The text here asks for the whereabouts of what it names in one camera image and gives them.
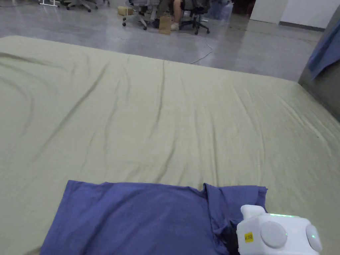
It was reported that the white floor cable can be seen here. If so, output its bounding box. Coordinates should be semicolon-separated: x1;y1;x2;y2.
175;29;214;65

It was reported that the grey office chair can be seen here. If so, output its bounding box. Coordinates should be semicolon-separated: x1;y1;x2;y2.
63;0;92;13
122;0;160;30

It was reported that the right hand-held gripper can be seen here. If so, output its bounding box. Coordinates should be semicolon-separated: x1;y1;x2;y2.
222;204;323;255

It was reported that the dark blue shirt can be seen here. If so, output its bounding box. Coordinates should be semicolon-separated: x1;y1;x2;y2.
39;180;268;255

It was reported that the black office chair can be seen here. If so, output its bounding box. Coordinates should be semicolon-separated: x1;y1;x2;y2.
179;0;210;35

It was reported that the bed with pale green sheet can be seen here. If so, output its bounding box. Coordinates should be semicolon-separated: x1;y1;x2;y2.
0;36;340;255

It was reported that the grey padded headboard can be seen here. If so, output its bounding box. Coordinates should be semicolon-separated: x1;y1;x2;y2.
298;16;340;120

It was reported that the brown paper bag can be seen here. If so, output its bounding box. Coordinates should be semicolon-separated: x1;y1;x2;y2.
159;15;172;35

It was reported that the blue cloth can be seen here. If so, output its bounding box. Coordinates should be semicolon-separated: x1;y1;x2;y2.
308;25;340;80

